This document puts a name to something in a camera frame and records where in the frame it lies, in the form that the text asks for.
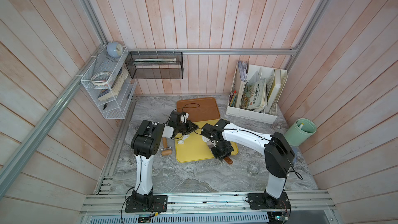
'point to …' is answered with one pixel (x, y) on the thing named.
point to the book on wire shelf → (111, 93)
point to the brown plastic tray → (199, 109)
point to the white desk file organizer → (275, 81)
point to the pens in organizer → (232, 99)
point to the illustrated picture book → (254, 95)
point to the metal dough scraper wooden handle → (228, 160)
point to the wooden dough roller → (166, 151)
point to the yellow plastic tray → (192, 146)
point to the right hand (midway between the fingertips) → (221, 158)
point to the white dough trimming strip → (181, 141)
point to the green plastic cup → (301, 130)
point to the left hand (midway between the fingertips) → (198, 128)
